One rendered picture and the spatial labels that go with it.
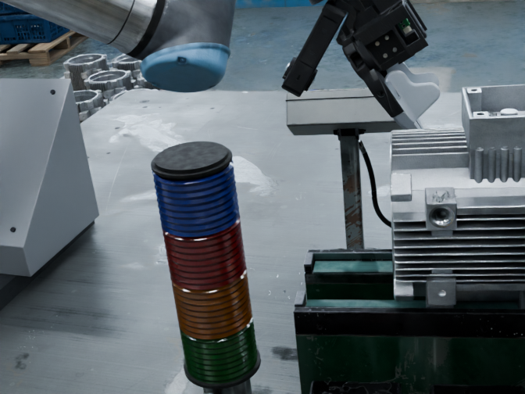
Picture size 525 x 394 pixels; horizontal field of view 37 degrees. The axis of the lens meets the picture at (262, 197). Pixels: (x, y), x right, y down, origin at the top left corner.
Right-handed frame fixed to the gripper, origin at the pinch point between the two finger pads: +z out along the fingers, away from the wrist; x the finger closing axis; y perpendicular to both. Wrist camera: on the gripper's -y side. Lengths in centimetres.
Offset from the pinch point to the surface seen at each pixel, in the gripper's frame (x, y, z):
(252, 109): 94, -48, 6
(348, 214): 18.5, -18.7, 12.5
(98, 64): 238, -147, -21
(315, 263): -0.9, -19.5, 8.7
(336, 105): 17.6, -10.4, -3.0
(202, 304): -38.9, -12.6, -9.3
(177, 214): -38.8, -9.6, -16.3
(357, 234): 18.6, -19.3, 16.0
